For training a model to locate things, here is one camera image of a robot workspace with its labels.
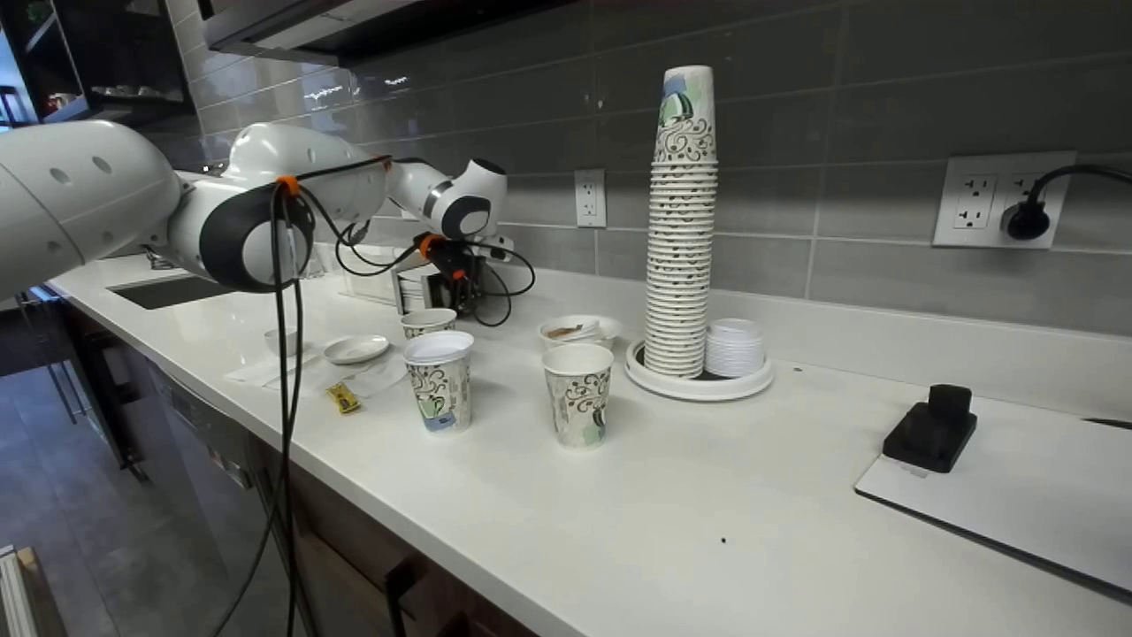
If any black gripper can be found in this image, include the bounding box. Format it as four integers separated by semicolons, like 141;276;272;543
425;232;511;319

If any empty patterned paper cup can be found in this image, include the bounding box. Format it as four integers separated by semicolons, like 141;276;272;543
540;341;619;451
405;326;477;434

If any white round lid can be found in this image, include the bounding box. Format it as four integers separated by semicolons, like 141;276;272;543
322;333;395;368

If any yellow sachet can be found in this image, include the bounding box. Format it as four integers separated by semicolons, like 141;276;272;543
326;379;367;417

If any tall paper cup stack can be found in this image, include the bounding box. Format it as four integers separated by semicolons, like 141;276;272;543
639;61;721;383

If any white round cup tray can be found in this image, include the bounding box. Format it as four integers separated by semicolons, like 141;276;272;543
619;333;780;407

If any dark overhead cabinet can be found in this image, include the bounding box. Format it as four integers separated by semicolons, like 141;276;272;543
163;0;571;64

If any white lid stack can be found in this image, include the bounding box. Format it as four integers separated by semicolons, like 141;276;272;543
703;315;771;383

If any black inset cooktop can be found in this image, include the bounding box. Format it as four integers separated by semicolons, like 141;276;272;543
111;274;235;315

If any dark under-counter cabinet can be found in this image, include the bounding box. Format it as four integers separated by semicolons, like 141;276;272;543
68;294;558;637

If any black charger device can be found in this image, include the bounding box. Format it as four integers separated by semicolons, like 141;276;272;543
880;383;979;477

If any white outlet with plug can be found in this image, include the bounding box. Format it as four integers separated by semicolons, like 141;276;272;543
931;150;1078;251

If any black power plug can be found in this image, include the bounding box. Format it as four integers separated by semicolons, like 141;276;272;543
997;194;1053;243

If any white flat pad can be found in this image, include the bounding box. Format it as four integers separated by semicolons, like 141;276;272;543
854;394;1132;595

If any narrow white wall outlet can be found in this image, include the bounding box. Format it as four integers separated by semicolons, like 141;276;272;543
575;168;610;229

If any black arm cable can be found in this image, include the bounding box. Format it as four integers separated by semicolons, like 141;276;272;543
208;153;399;637

